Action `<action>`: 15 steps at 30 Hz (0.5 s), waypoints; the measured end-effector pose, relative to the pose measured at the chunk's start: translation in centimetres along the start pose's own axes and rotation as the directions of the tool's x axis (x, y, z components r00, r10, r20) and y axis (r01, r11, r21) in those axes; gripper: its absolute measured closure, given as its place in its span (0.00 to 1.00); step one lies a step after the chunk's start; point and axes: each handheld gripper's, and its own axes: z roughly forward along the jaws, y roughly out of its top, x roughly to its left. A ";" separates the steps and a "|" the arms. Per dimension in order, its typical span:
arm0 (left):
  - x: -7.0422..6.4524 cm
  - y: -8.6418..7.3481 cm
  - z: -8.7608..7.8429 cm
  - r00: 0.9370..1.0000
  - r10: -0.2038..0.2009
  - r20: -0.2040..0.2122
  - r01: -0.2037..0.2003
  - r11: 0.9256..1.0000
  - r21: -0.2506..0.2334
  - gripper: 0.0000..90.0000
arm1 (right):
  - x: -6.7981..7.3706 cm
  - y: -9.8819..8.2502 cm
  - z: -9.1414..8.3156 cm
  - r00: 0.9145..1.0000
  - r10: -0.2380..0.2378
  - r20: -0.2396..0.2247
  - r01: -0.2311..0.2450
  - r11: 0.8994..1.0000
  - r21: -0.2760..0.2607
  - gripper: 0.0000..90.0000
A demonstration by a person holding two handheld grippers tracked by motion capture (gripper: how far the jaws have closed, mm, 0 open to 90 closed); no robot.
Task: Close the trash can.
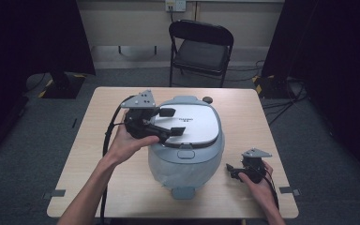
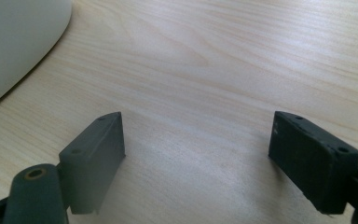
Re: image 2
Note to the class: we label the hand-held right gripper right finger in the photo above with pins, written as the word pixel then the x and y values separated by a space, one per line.
pixel 313 161

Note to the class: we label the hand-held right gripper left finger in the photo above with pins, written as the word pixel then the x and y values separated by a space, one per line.
pixel 93 161

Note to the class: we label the white and grey lidded trash bin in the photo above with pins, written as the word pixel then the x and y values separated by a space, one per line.
pixel 15 40

